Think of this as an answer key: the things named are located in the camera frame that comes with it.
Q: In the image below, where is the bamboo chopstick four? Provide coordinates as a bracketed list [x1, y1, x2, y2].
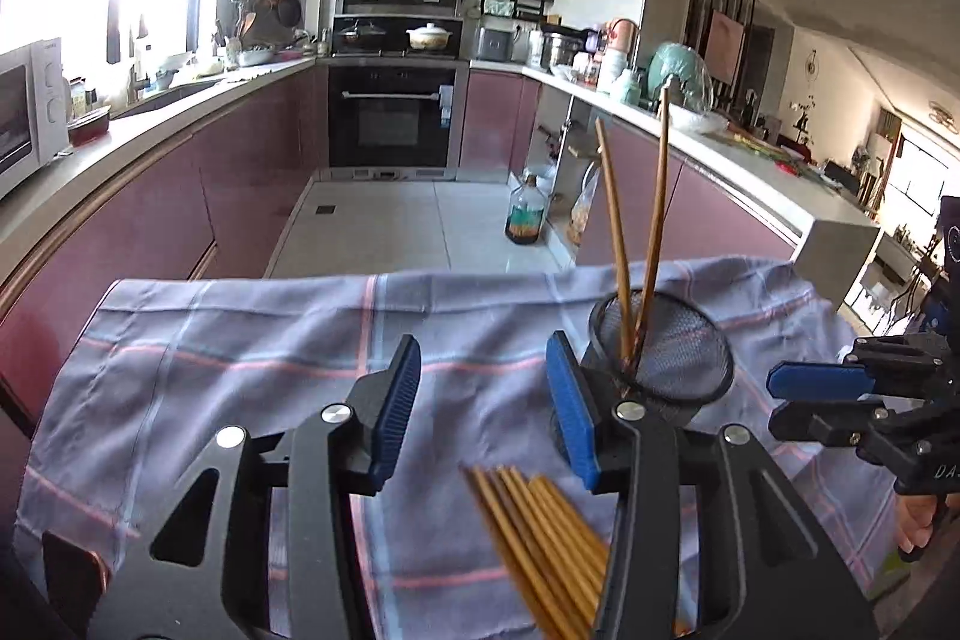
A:
[470, 468, 589, 638]

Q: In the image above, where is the oil bottle on floor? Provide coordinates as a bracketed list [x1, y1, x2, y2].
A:
[505, 174, 548, 245]

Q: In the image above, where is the black mesh utensil cup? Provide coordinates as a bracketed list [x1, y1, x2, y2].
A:
[550, 287, 737, 470]

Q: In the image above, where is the plaid purple table cloth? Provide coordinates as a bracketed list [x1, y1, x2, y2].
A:
[13, 255, 893, 638]

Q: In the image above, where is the steel pot on counter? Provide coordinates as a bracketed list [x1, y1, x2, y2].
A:
[540, 32, 584, 71]

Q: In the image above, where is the black cooking pot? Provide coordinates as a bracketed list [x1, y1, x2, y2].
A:
[335, 19, 386, 52]

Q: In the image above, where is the black built-in oven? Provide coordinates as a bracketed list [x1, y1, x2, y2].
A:
[327, 57, 467, 179]

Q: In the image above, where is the red dish on counter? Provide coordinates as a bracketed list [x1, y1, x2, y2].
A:
[67, 106, 110, 148]

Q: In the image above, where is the white microwave oven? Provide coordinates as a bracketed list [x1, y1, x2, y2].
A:
[0, 39, 68, 198]

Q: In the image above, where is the range hood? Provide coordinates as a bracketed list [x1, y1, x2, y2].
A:
[334, 0, 467, 18]

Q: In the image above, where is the bamboo chopstick three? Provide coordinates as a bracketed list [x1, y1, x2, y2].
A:
[462, 466, 573, 638]

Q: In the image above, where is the bamboo chopstick one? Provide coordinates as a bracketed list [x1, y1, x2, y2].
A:
[594, 119, 633, 369]

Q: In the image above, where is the white bowl on counter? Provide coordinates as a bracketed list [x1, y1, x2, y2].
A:
[669, 104, 729, 135]

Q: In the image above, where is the white ceramic pot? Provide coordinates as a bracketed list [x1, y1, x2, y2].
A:
[407, 23, 451, 52]

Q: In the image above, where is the bamboo chopstick six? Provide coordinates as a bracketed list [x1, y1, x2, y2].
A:
[506, 466, 607, 593]

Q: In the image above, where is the bamboo chopstick five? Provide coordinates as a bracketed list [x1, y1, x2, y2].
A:
[494, 466, 601, 626]

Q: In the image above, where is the person's right hand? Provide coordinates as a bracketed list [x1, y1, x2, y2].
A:
[895, 494, 958, 562]

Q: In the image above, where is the black phone on table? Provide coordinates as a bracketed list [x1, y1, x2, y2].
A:
[43, 531, 110, 638]

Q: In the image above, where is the bamboo chopstick eight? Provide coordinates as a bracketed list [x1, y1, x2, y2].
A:
[530, 476, 608, 557]

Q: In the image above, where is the bamboo chopstick two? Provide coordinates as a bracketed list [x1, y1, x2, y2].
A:
[633, 78, 670, 362]

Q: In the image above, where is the green table fan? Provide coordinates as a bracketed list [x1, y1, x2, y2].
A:
[646, 42, 715, 113]

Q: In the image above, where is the pink kettle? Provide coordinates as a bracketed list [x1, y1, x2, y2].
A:
[604, 18, 640, 55]

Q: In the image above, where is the hanging black frying pan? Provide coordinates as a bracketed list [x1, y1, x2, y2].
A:
[275, 0, 302, 29]

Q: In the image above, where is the bamboo chopstick seven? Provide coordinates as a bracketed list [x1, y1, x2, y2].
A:
[529, 476, 608, 572]

